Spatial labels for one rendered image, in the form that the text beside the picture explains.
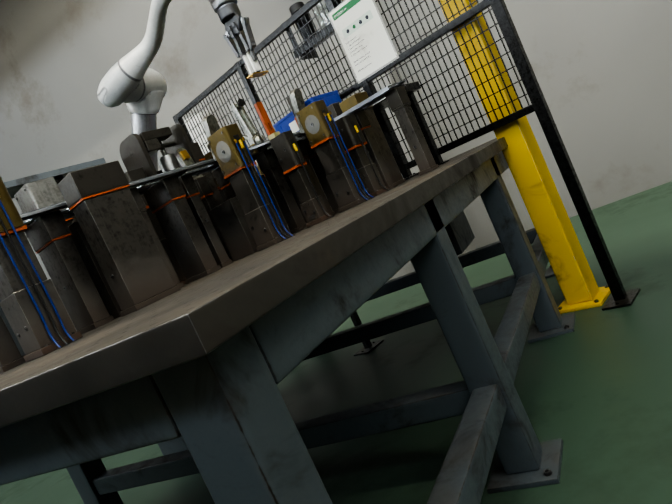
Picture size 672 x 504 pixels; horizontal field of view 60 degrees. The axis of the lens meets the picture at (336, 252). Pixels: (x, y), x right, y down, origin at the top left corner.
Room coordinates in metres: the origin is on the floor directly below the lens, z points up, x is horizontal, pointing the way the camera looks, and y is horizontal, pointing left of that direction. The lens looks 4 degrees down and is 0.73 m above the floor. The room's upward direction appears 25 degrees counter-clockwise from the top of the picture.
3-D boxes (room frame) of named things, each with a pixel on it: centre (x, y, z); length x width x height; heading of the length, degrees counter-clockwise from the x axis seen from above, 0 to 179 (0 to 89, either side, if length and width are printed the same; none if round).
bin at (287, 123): (2.53, -0.13, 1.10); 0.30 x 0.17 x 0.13; 39
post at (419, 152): (1.89, -0.39, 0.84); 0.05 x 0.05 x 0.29; 46
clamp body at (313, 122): (1.85, -0.13, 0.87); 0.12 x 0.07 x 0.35; 46
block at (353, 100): (2.15, -0.29, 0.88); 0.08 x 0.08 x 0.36; 46
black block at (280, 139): (1.78, 0.00, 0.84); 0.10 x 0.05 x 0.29; 46
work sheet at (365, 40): (2.38, -0.46, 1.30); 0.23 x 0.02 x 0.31; 46
